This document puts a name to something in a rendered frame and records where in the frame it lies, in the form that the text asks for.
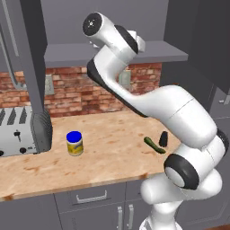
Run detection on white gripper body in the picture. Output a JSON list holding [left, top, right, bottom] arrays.
[[128, 29, 146, 54]]

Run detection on tall grey cabinet run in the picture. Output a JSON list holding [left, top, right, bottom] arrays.
[[159, 0, 230, 230]]

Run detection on grey base cabinet door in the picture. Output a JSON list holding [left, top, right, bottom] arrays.
[[0, 193, 63, 230], [123, 197, 155, 230], [57, 202, 126, 230]]

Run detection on black shaker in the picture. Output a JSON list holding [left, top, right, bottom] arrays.
[[158, 130, 170, 148]]

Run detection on green cucumber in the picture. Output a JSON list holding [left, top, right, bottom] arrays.
[[143, 136, 167, 155]]

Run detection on yellow jar with blue lid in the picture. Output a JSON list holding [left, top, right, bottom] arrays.
[[66, 130, 84, 157]]

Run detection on small grey drawer front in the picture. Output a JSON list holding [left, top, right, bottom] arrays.
[[125, 179, 146, 202]]

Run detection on silver toaster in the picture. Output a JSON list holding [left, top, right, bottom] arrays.
[[0, 105, 54, 158]]

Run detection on grey wall outlet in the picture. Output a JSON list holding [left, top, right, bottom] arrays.
[[119, 69, 132, 88], [44, 74, 56, 96]]

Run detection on grey wall cabinet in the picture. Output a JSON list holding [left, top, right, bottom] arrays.
[[40, 0, 190, 69]]

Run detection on grey wall cabinet door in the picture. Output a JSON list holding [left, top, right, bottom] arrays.
[[0, 0, 49, 116]]

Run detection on grey cabinet door handle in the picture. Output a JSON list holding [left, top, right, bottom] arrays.
[[0, 22, 29, 92]]

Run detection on silver drawer handle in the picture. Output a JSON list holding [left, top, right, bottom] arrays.
[[75, 190, 109, 205]]

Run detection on silver cabinet door handle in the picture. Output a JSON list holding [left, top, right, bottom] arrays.
[[116, 206, 124, 230], [126, 204, 135, 230]]

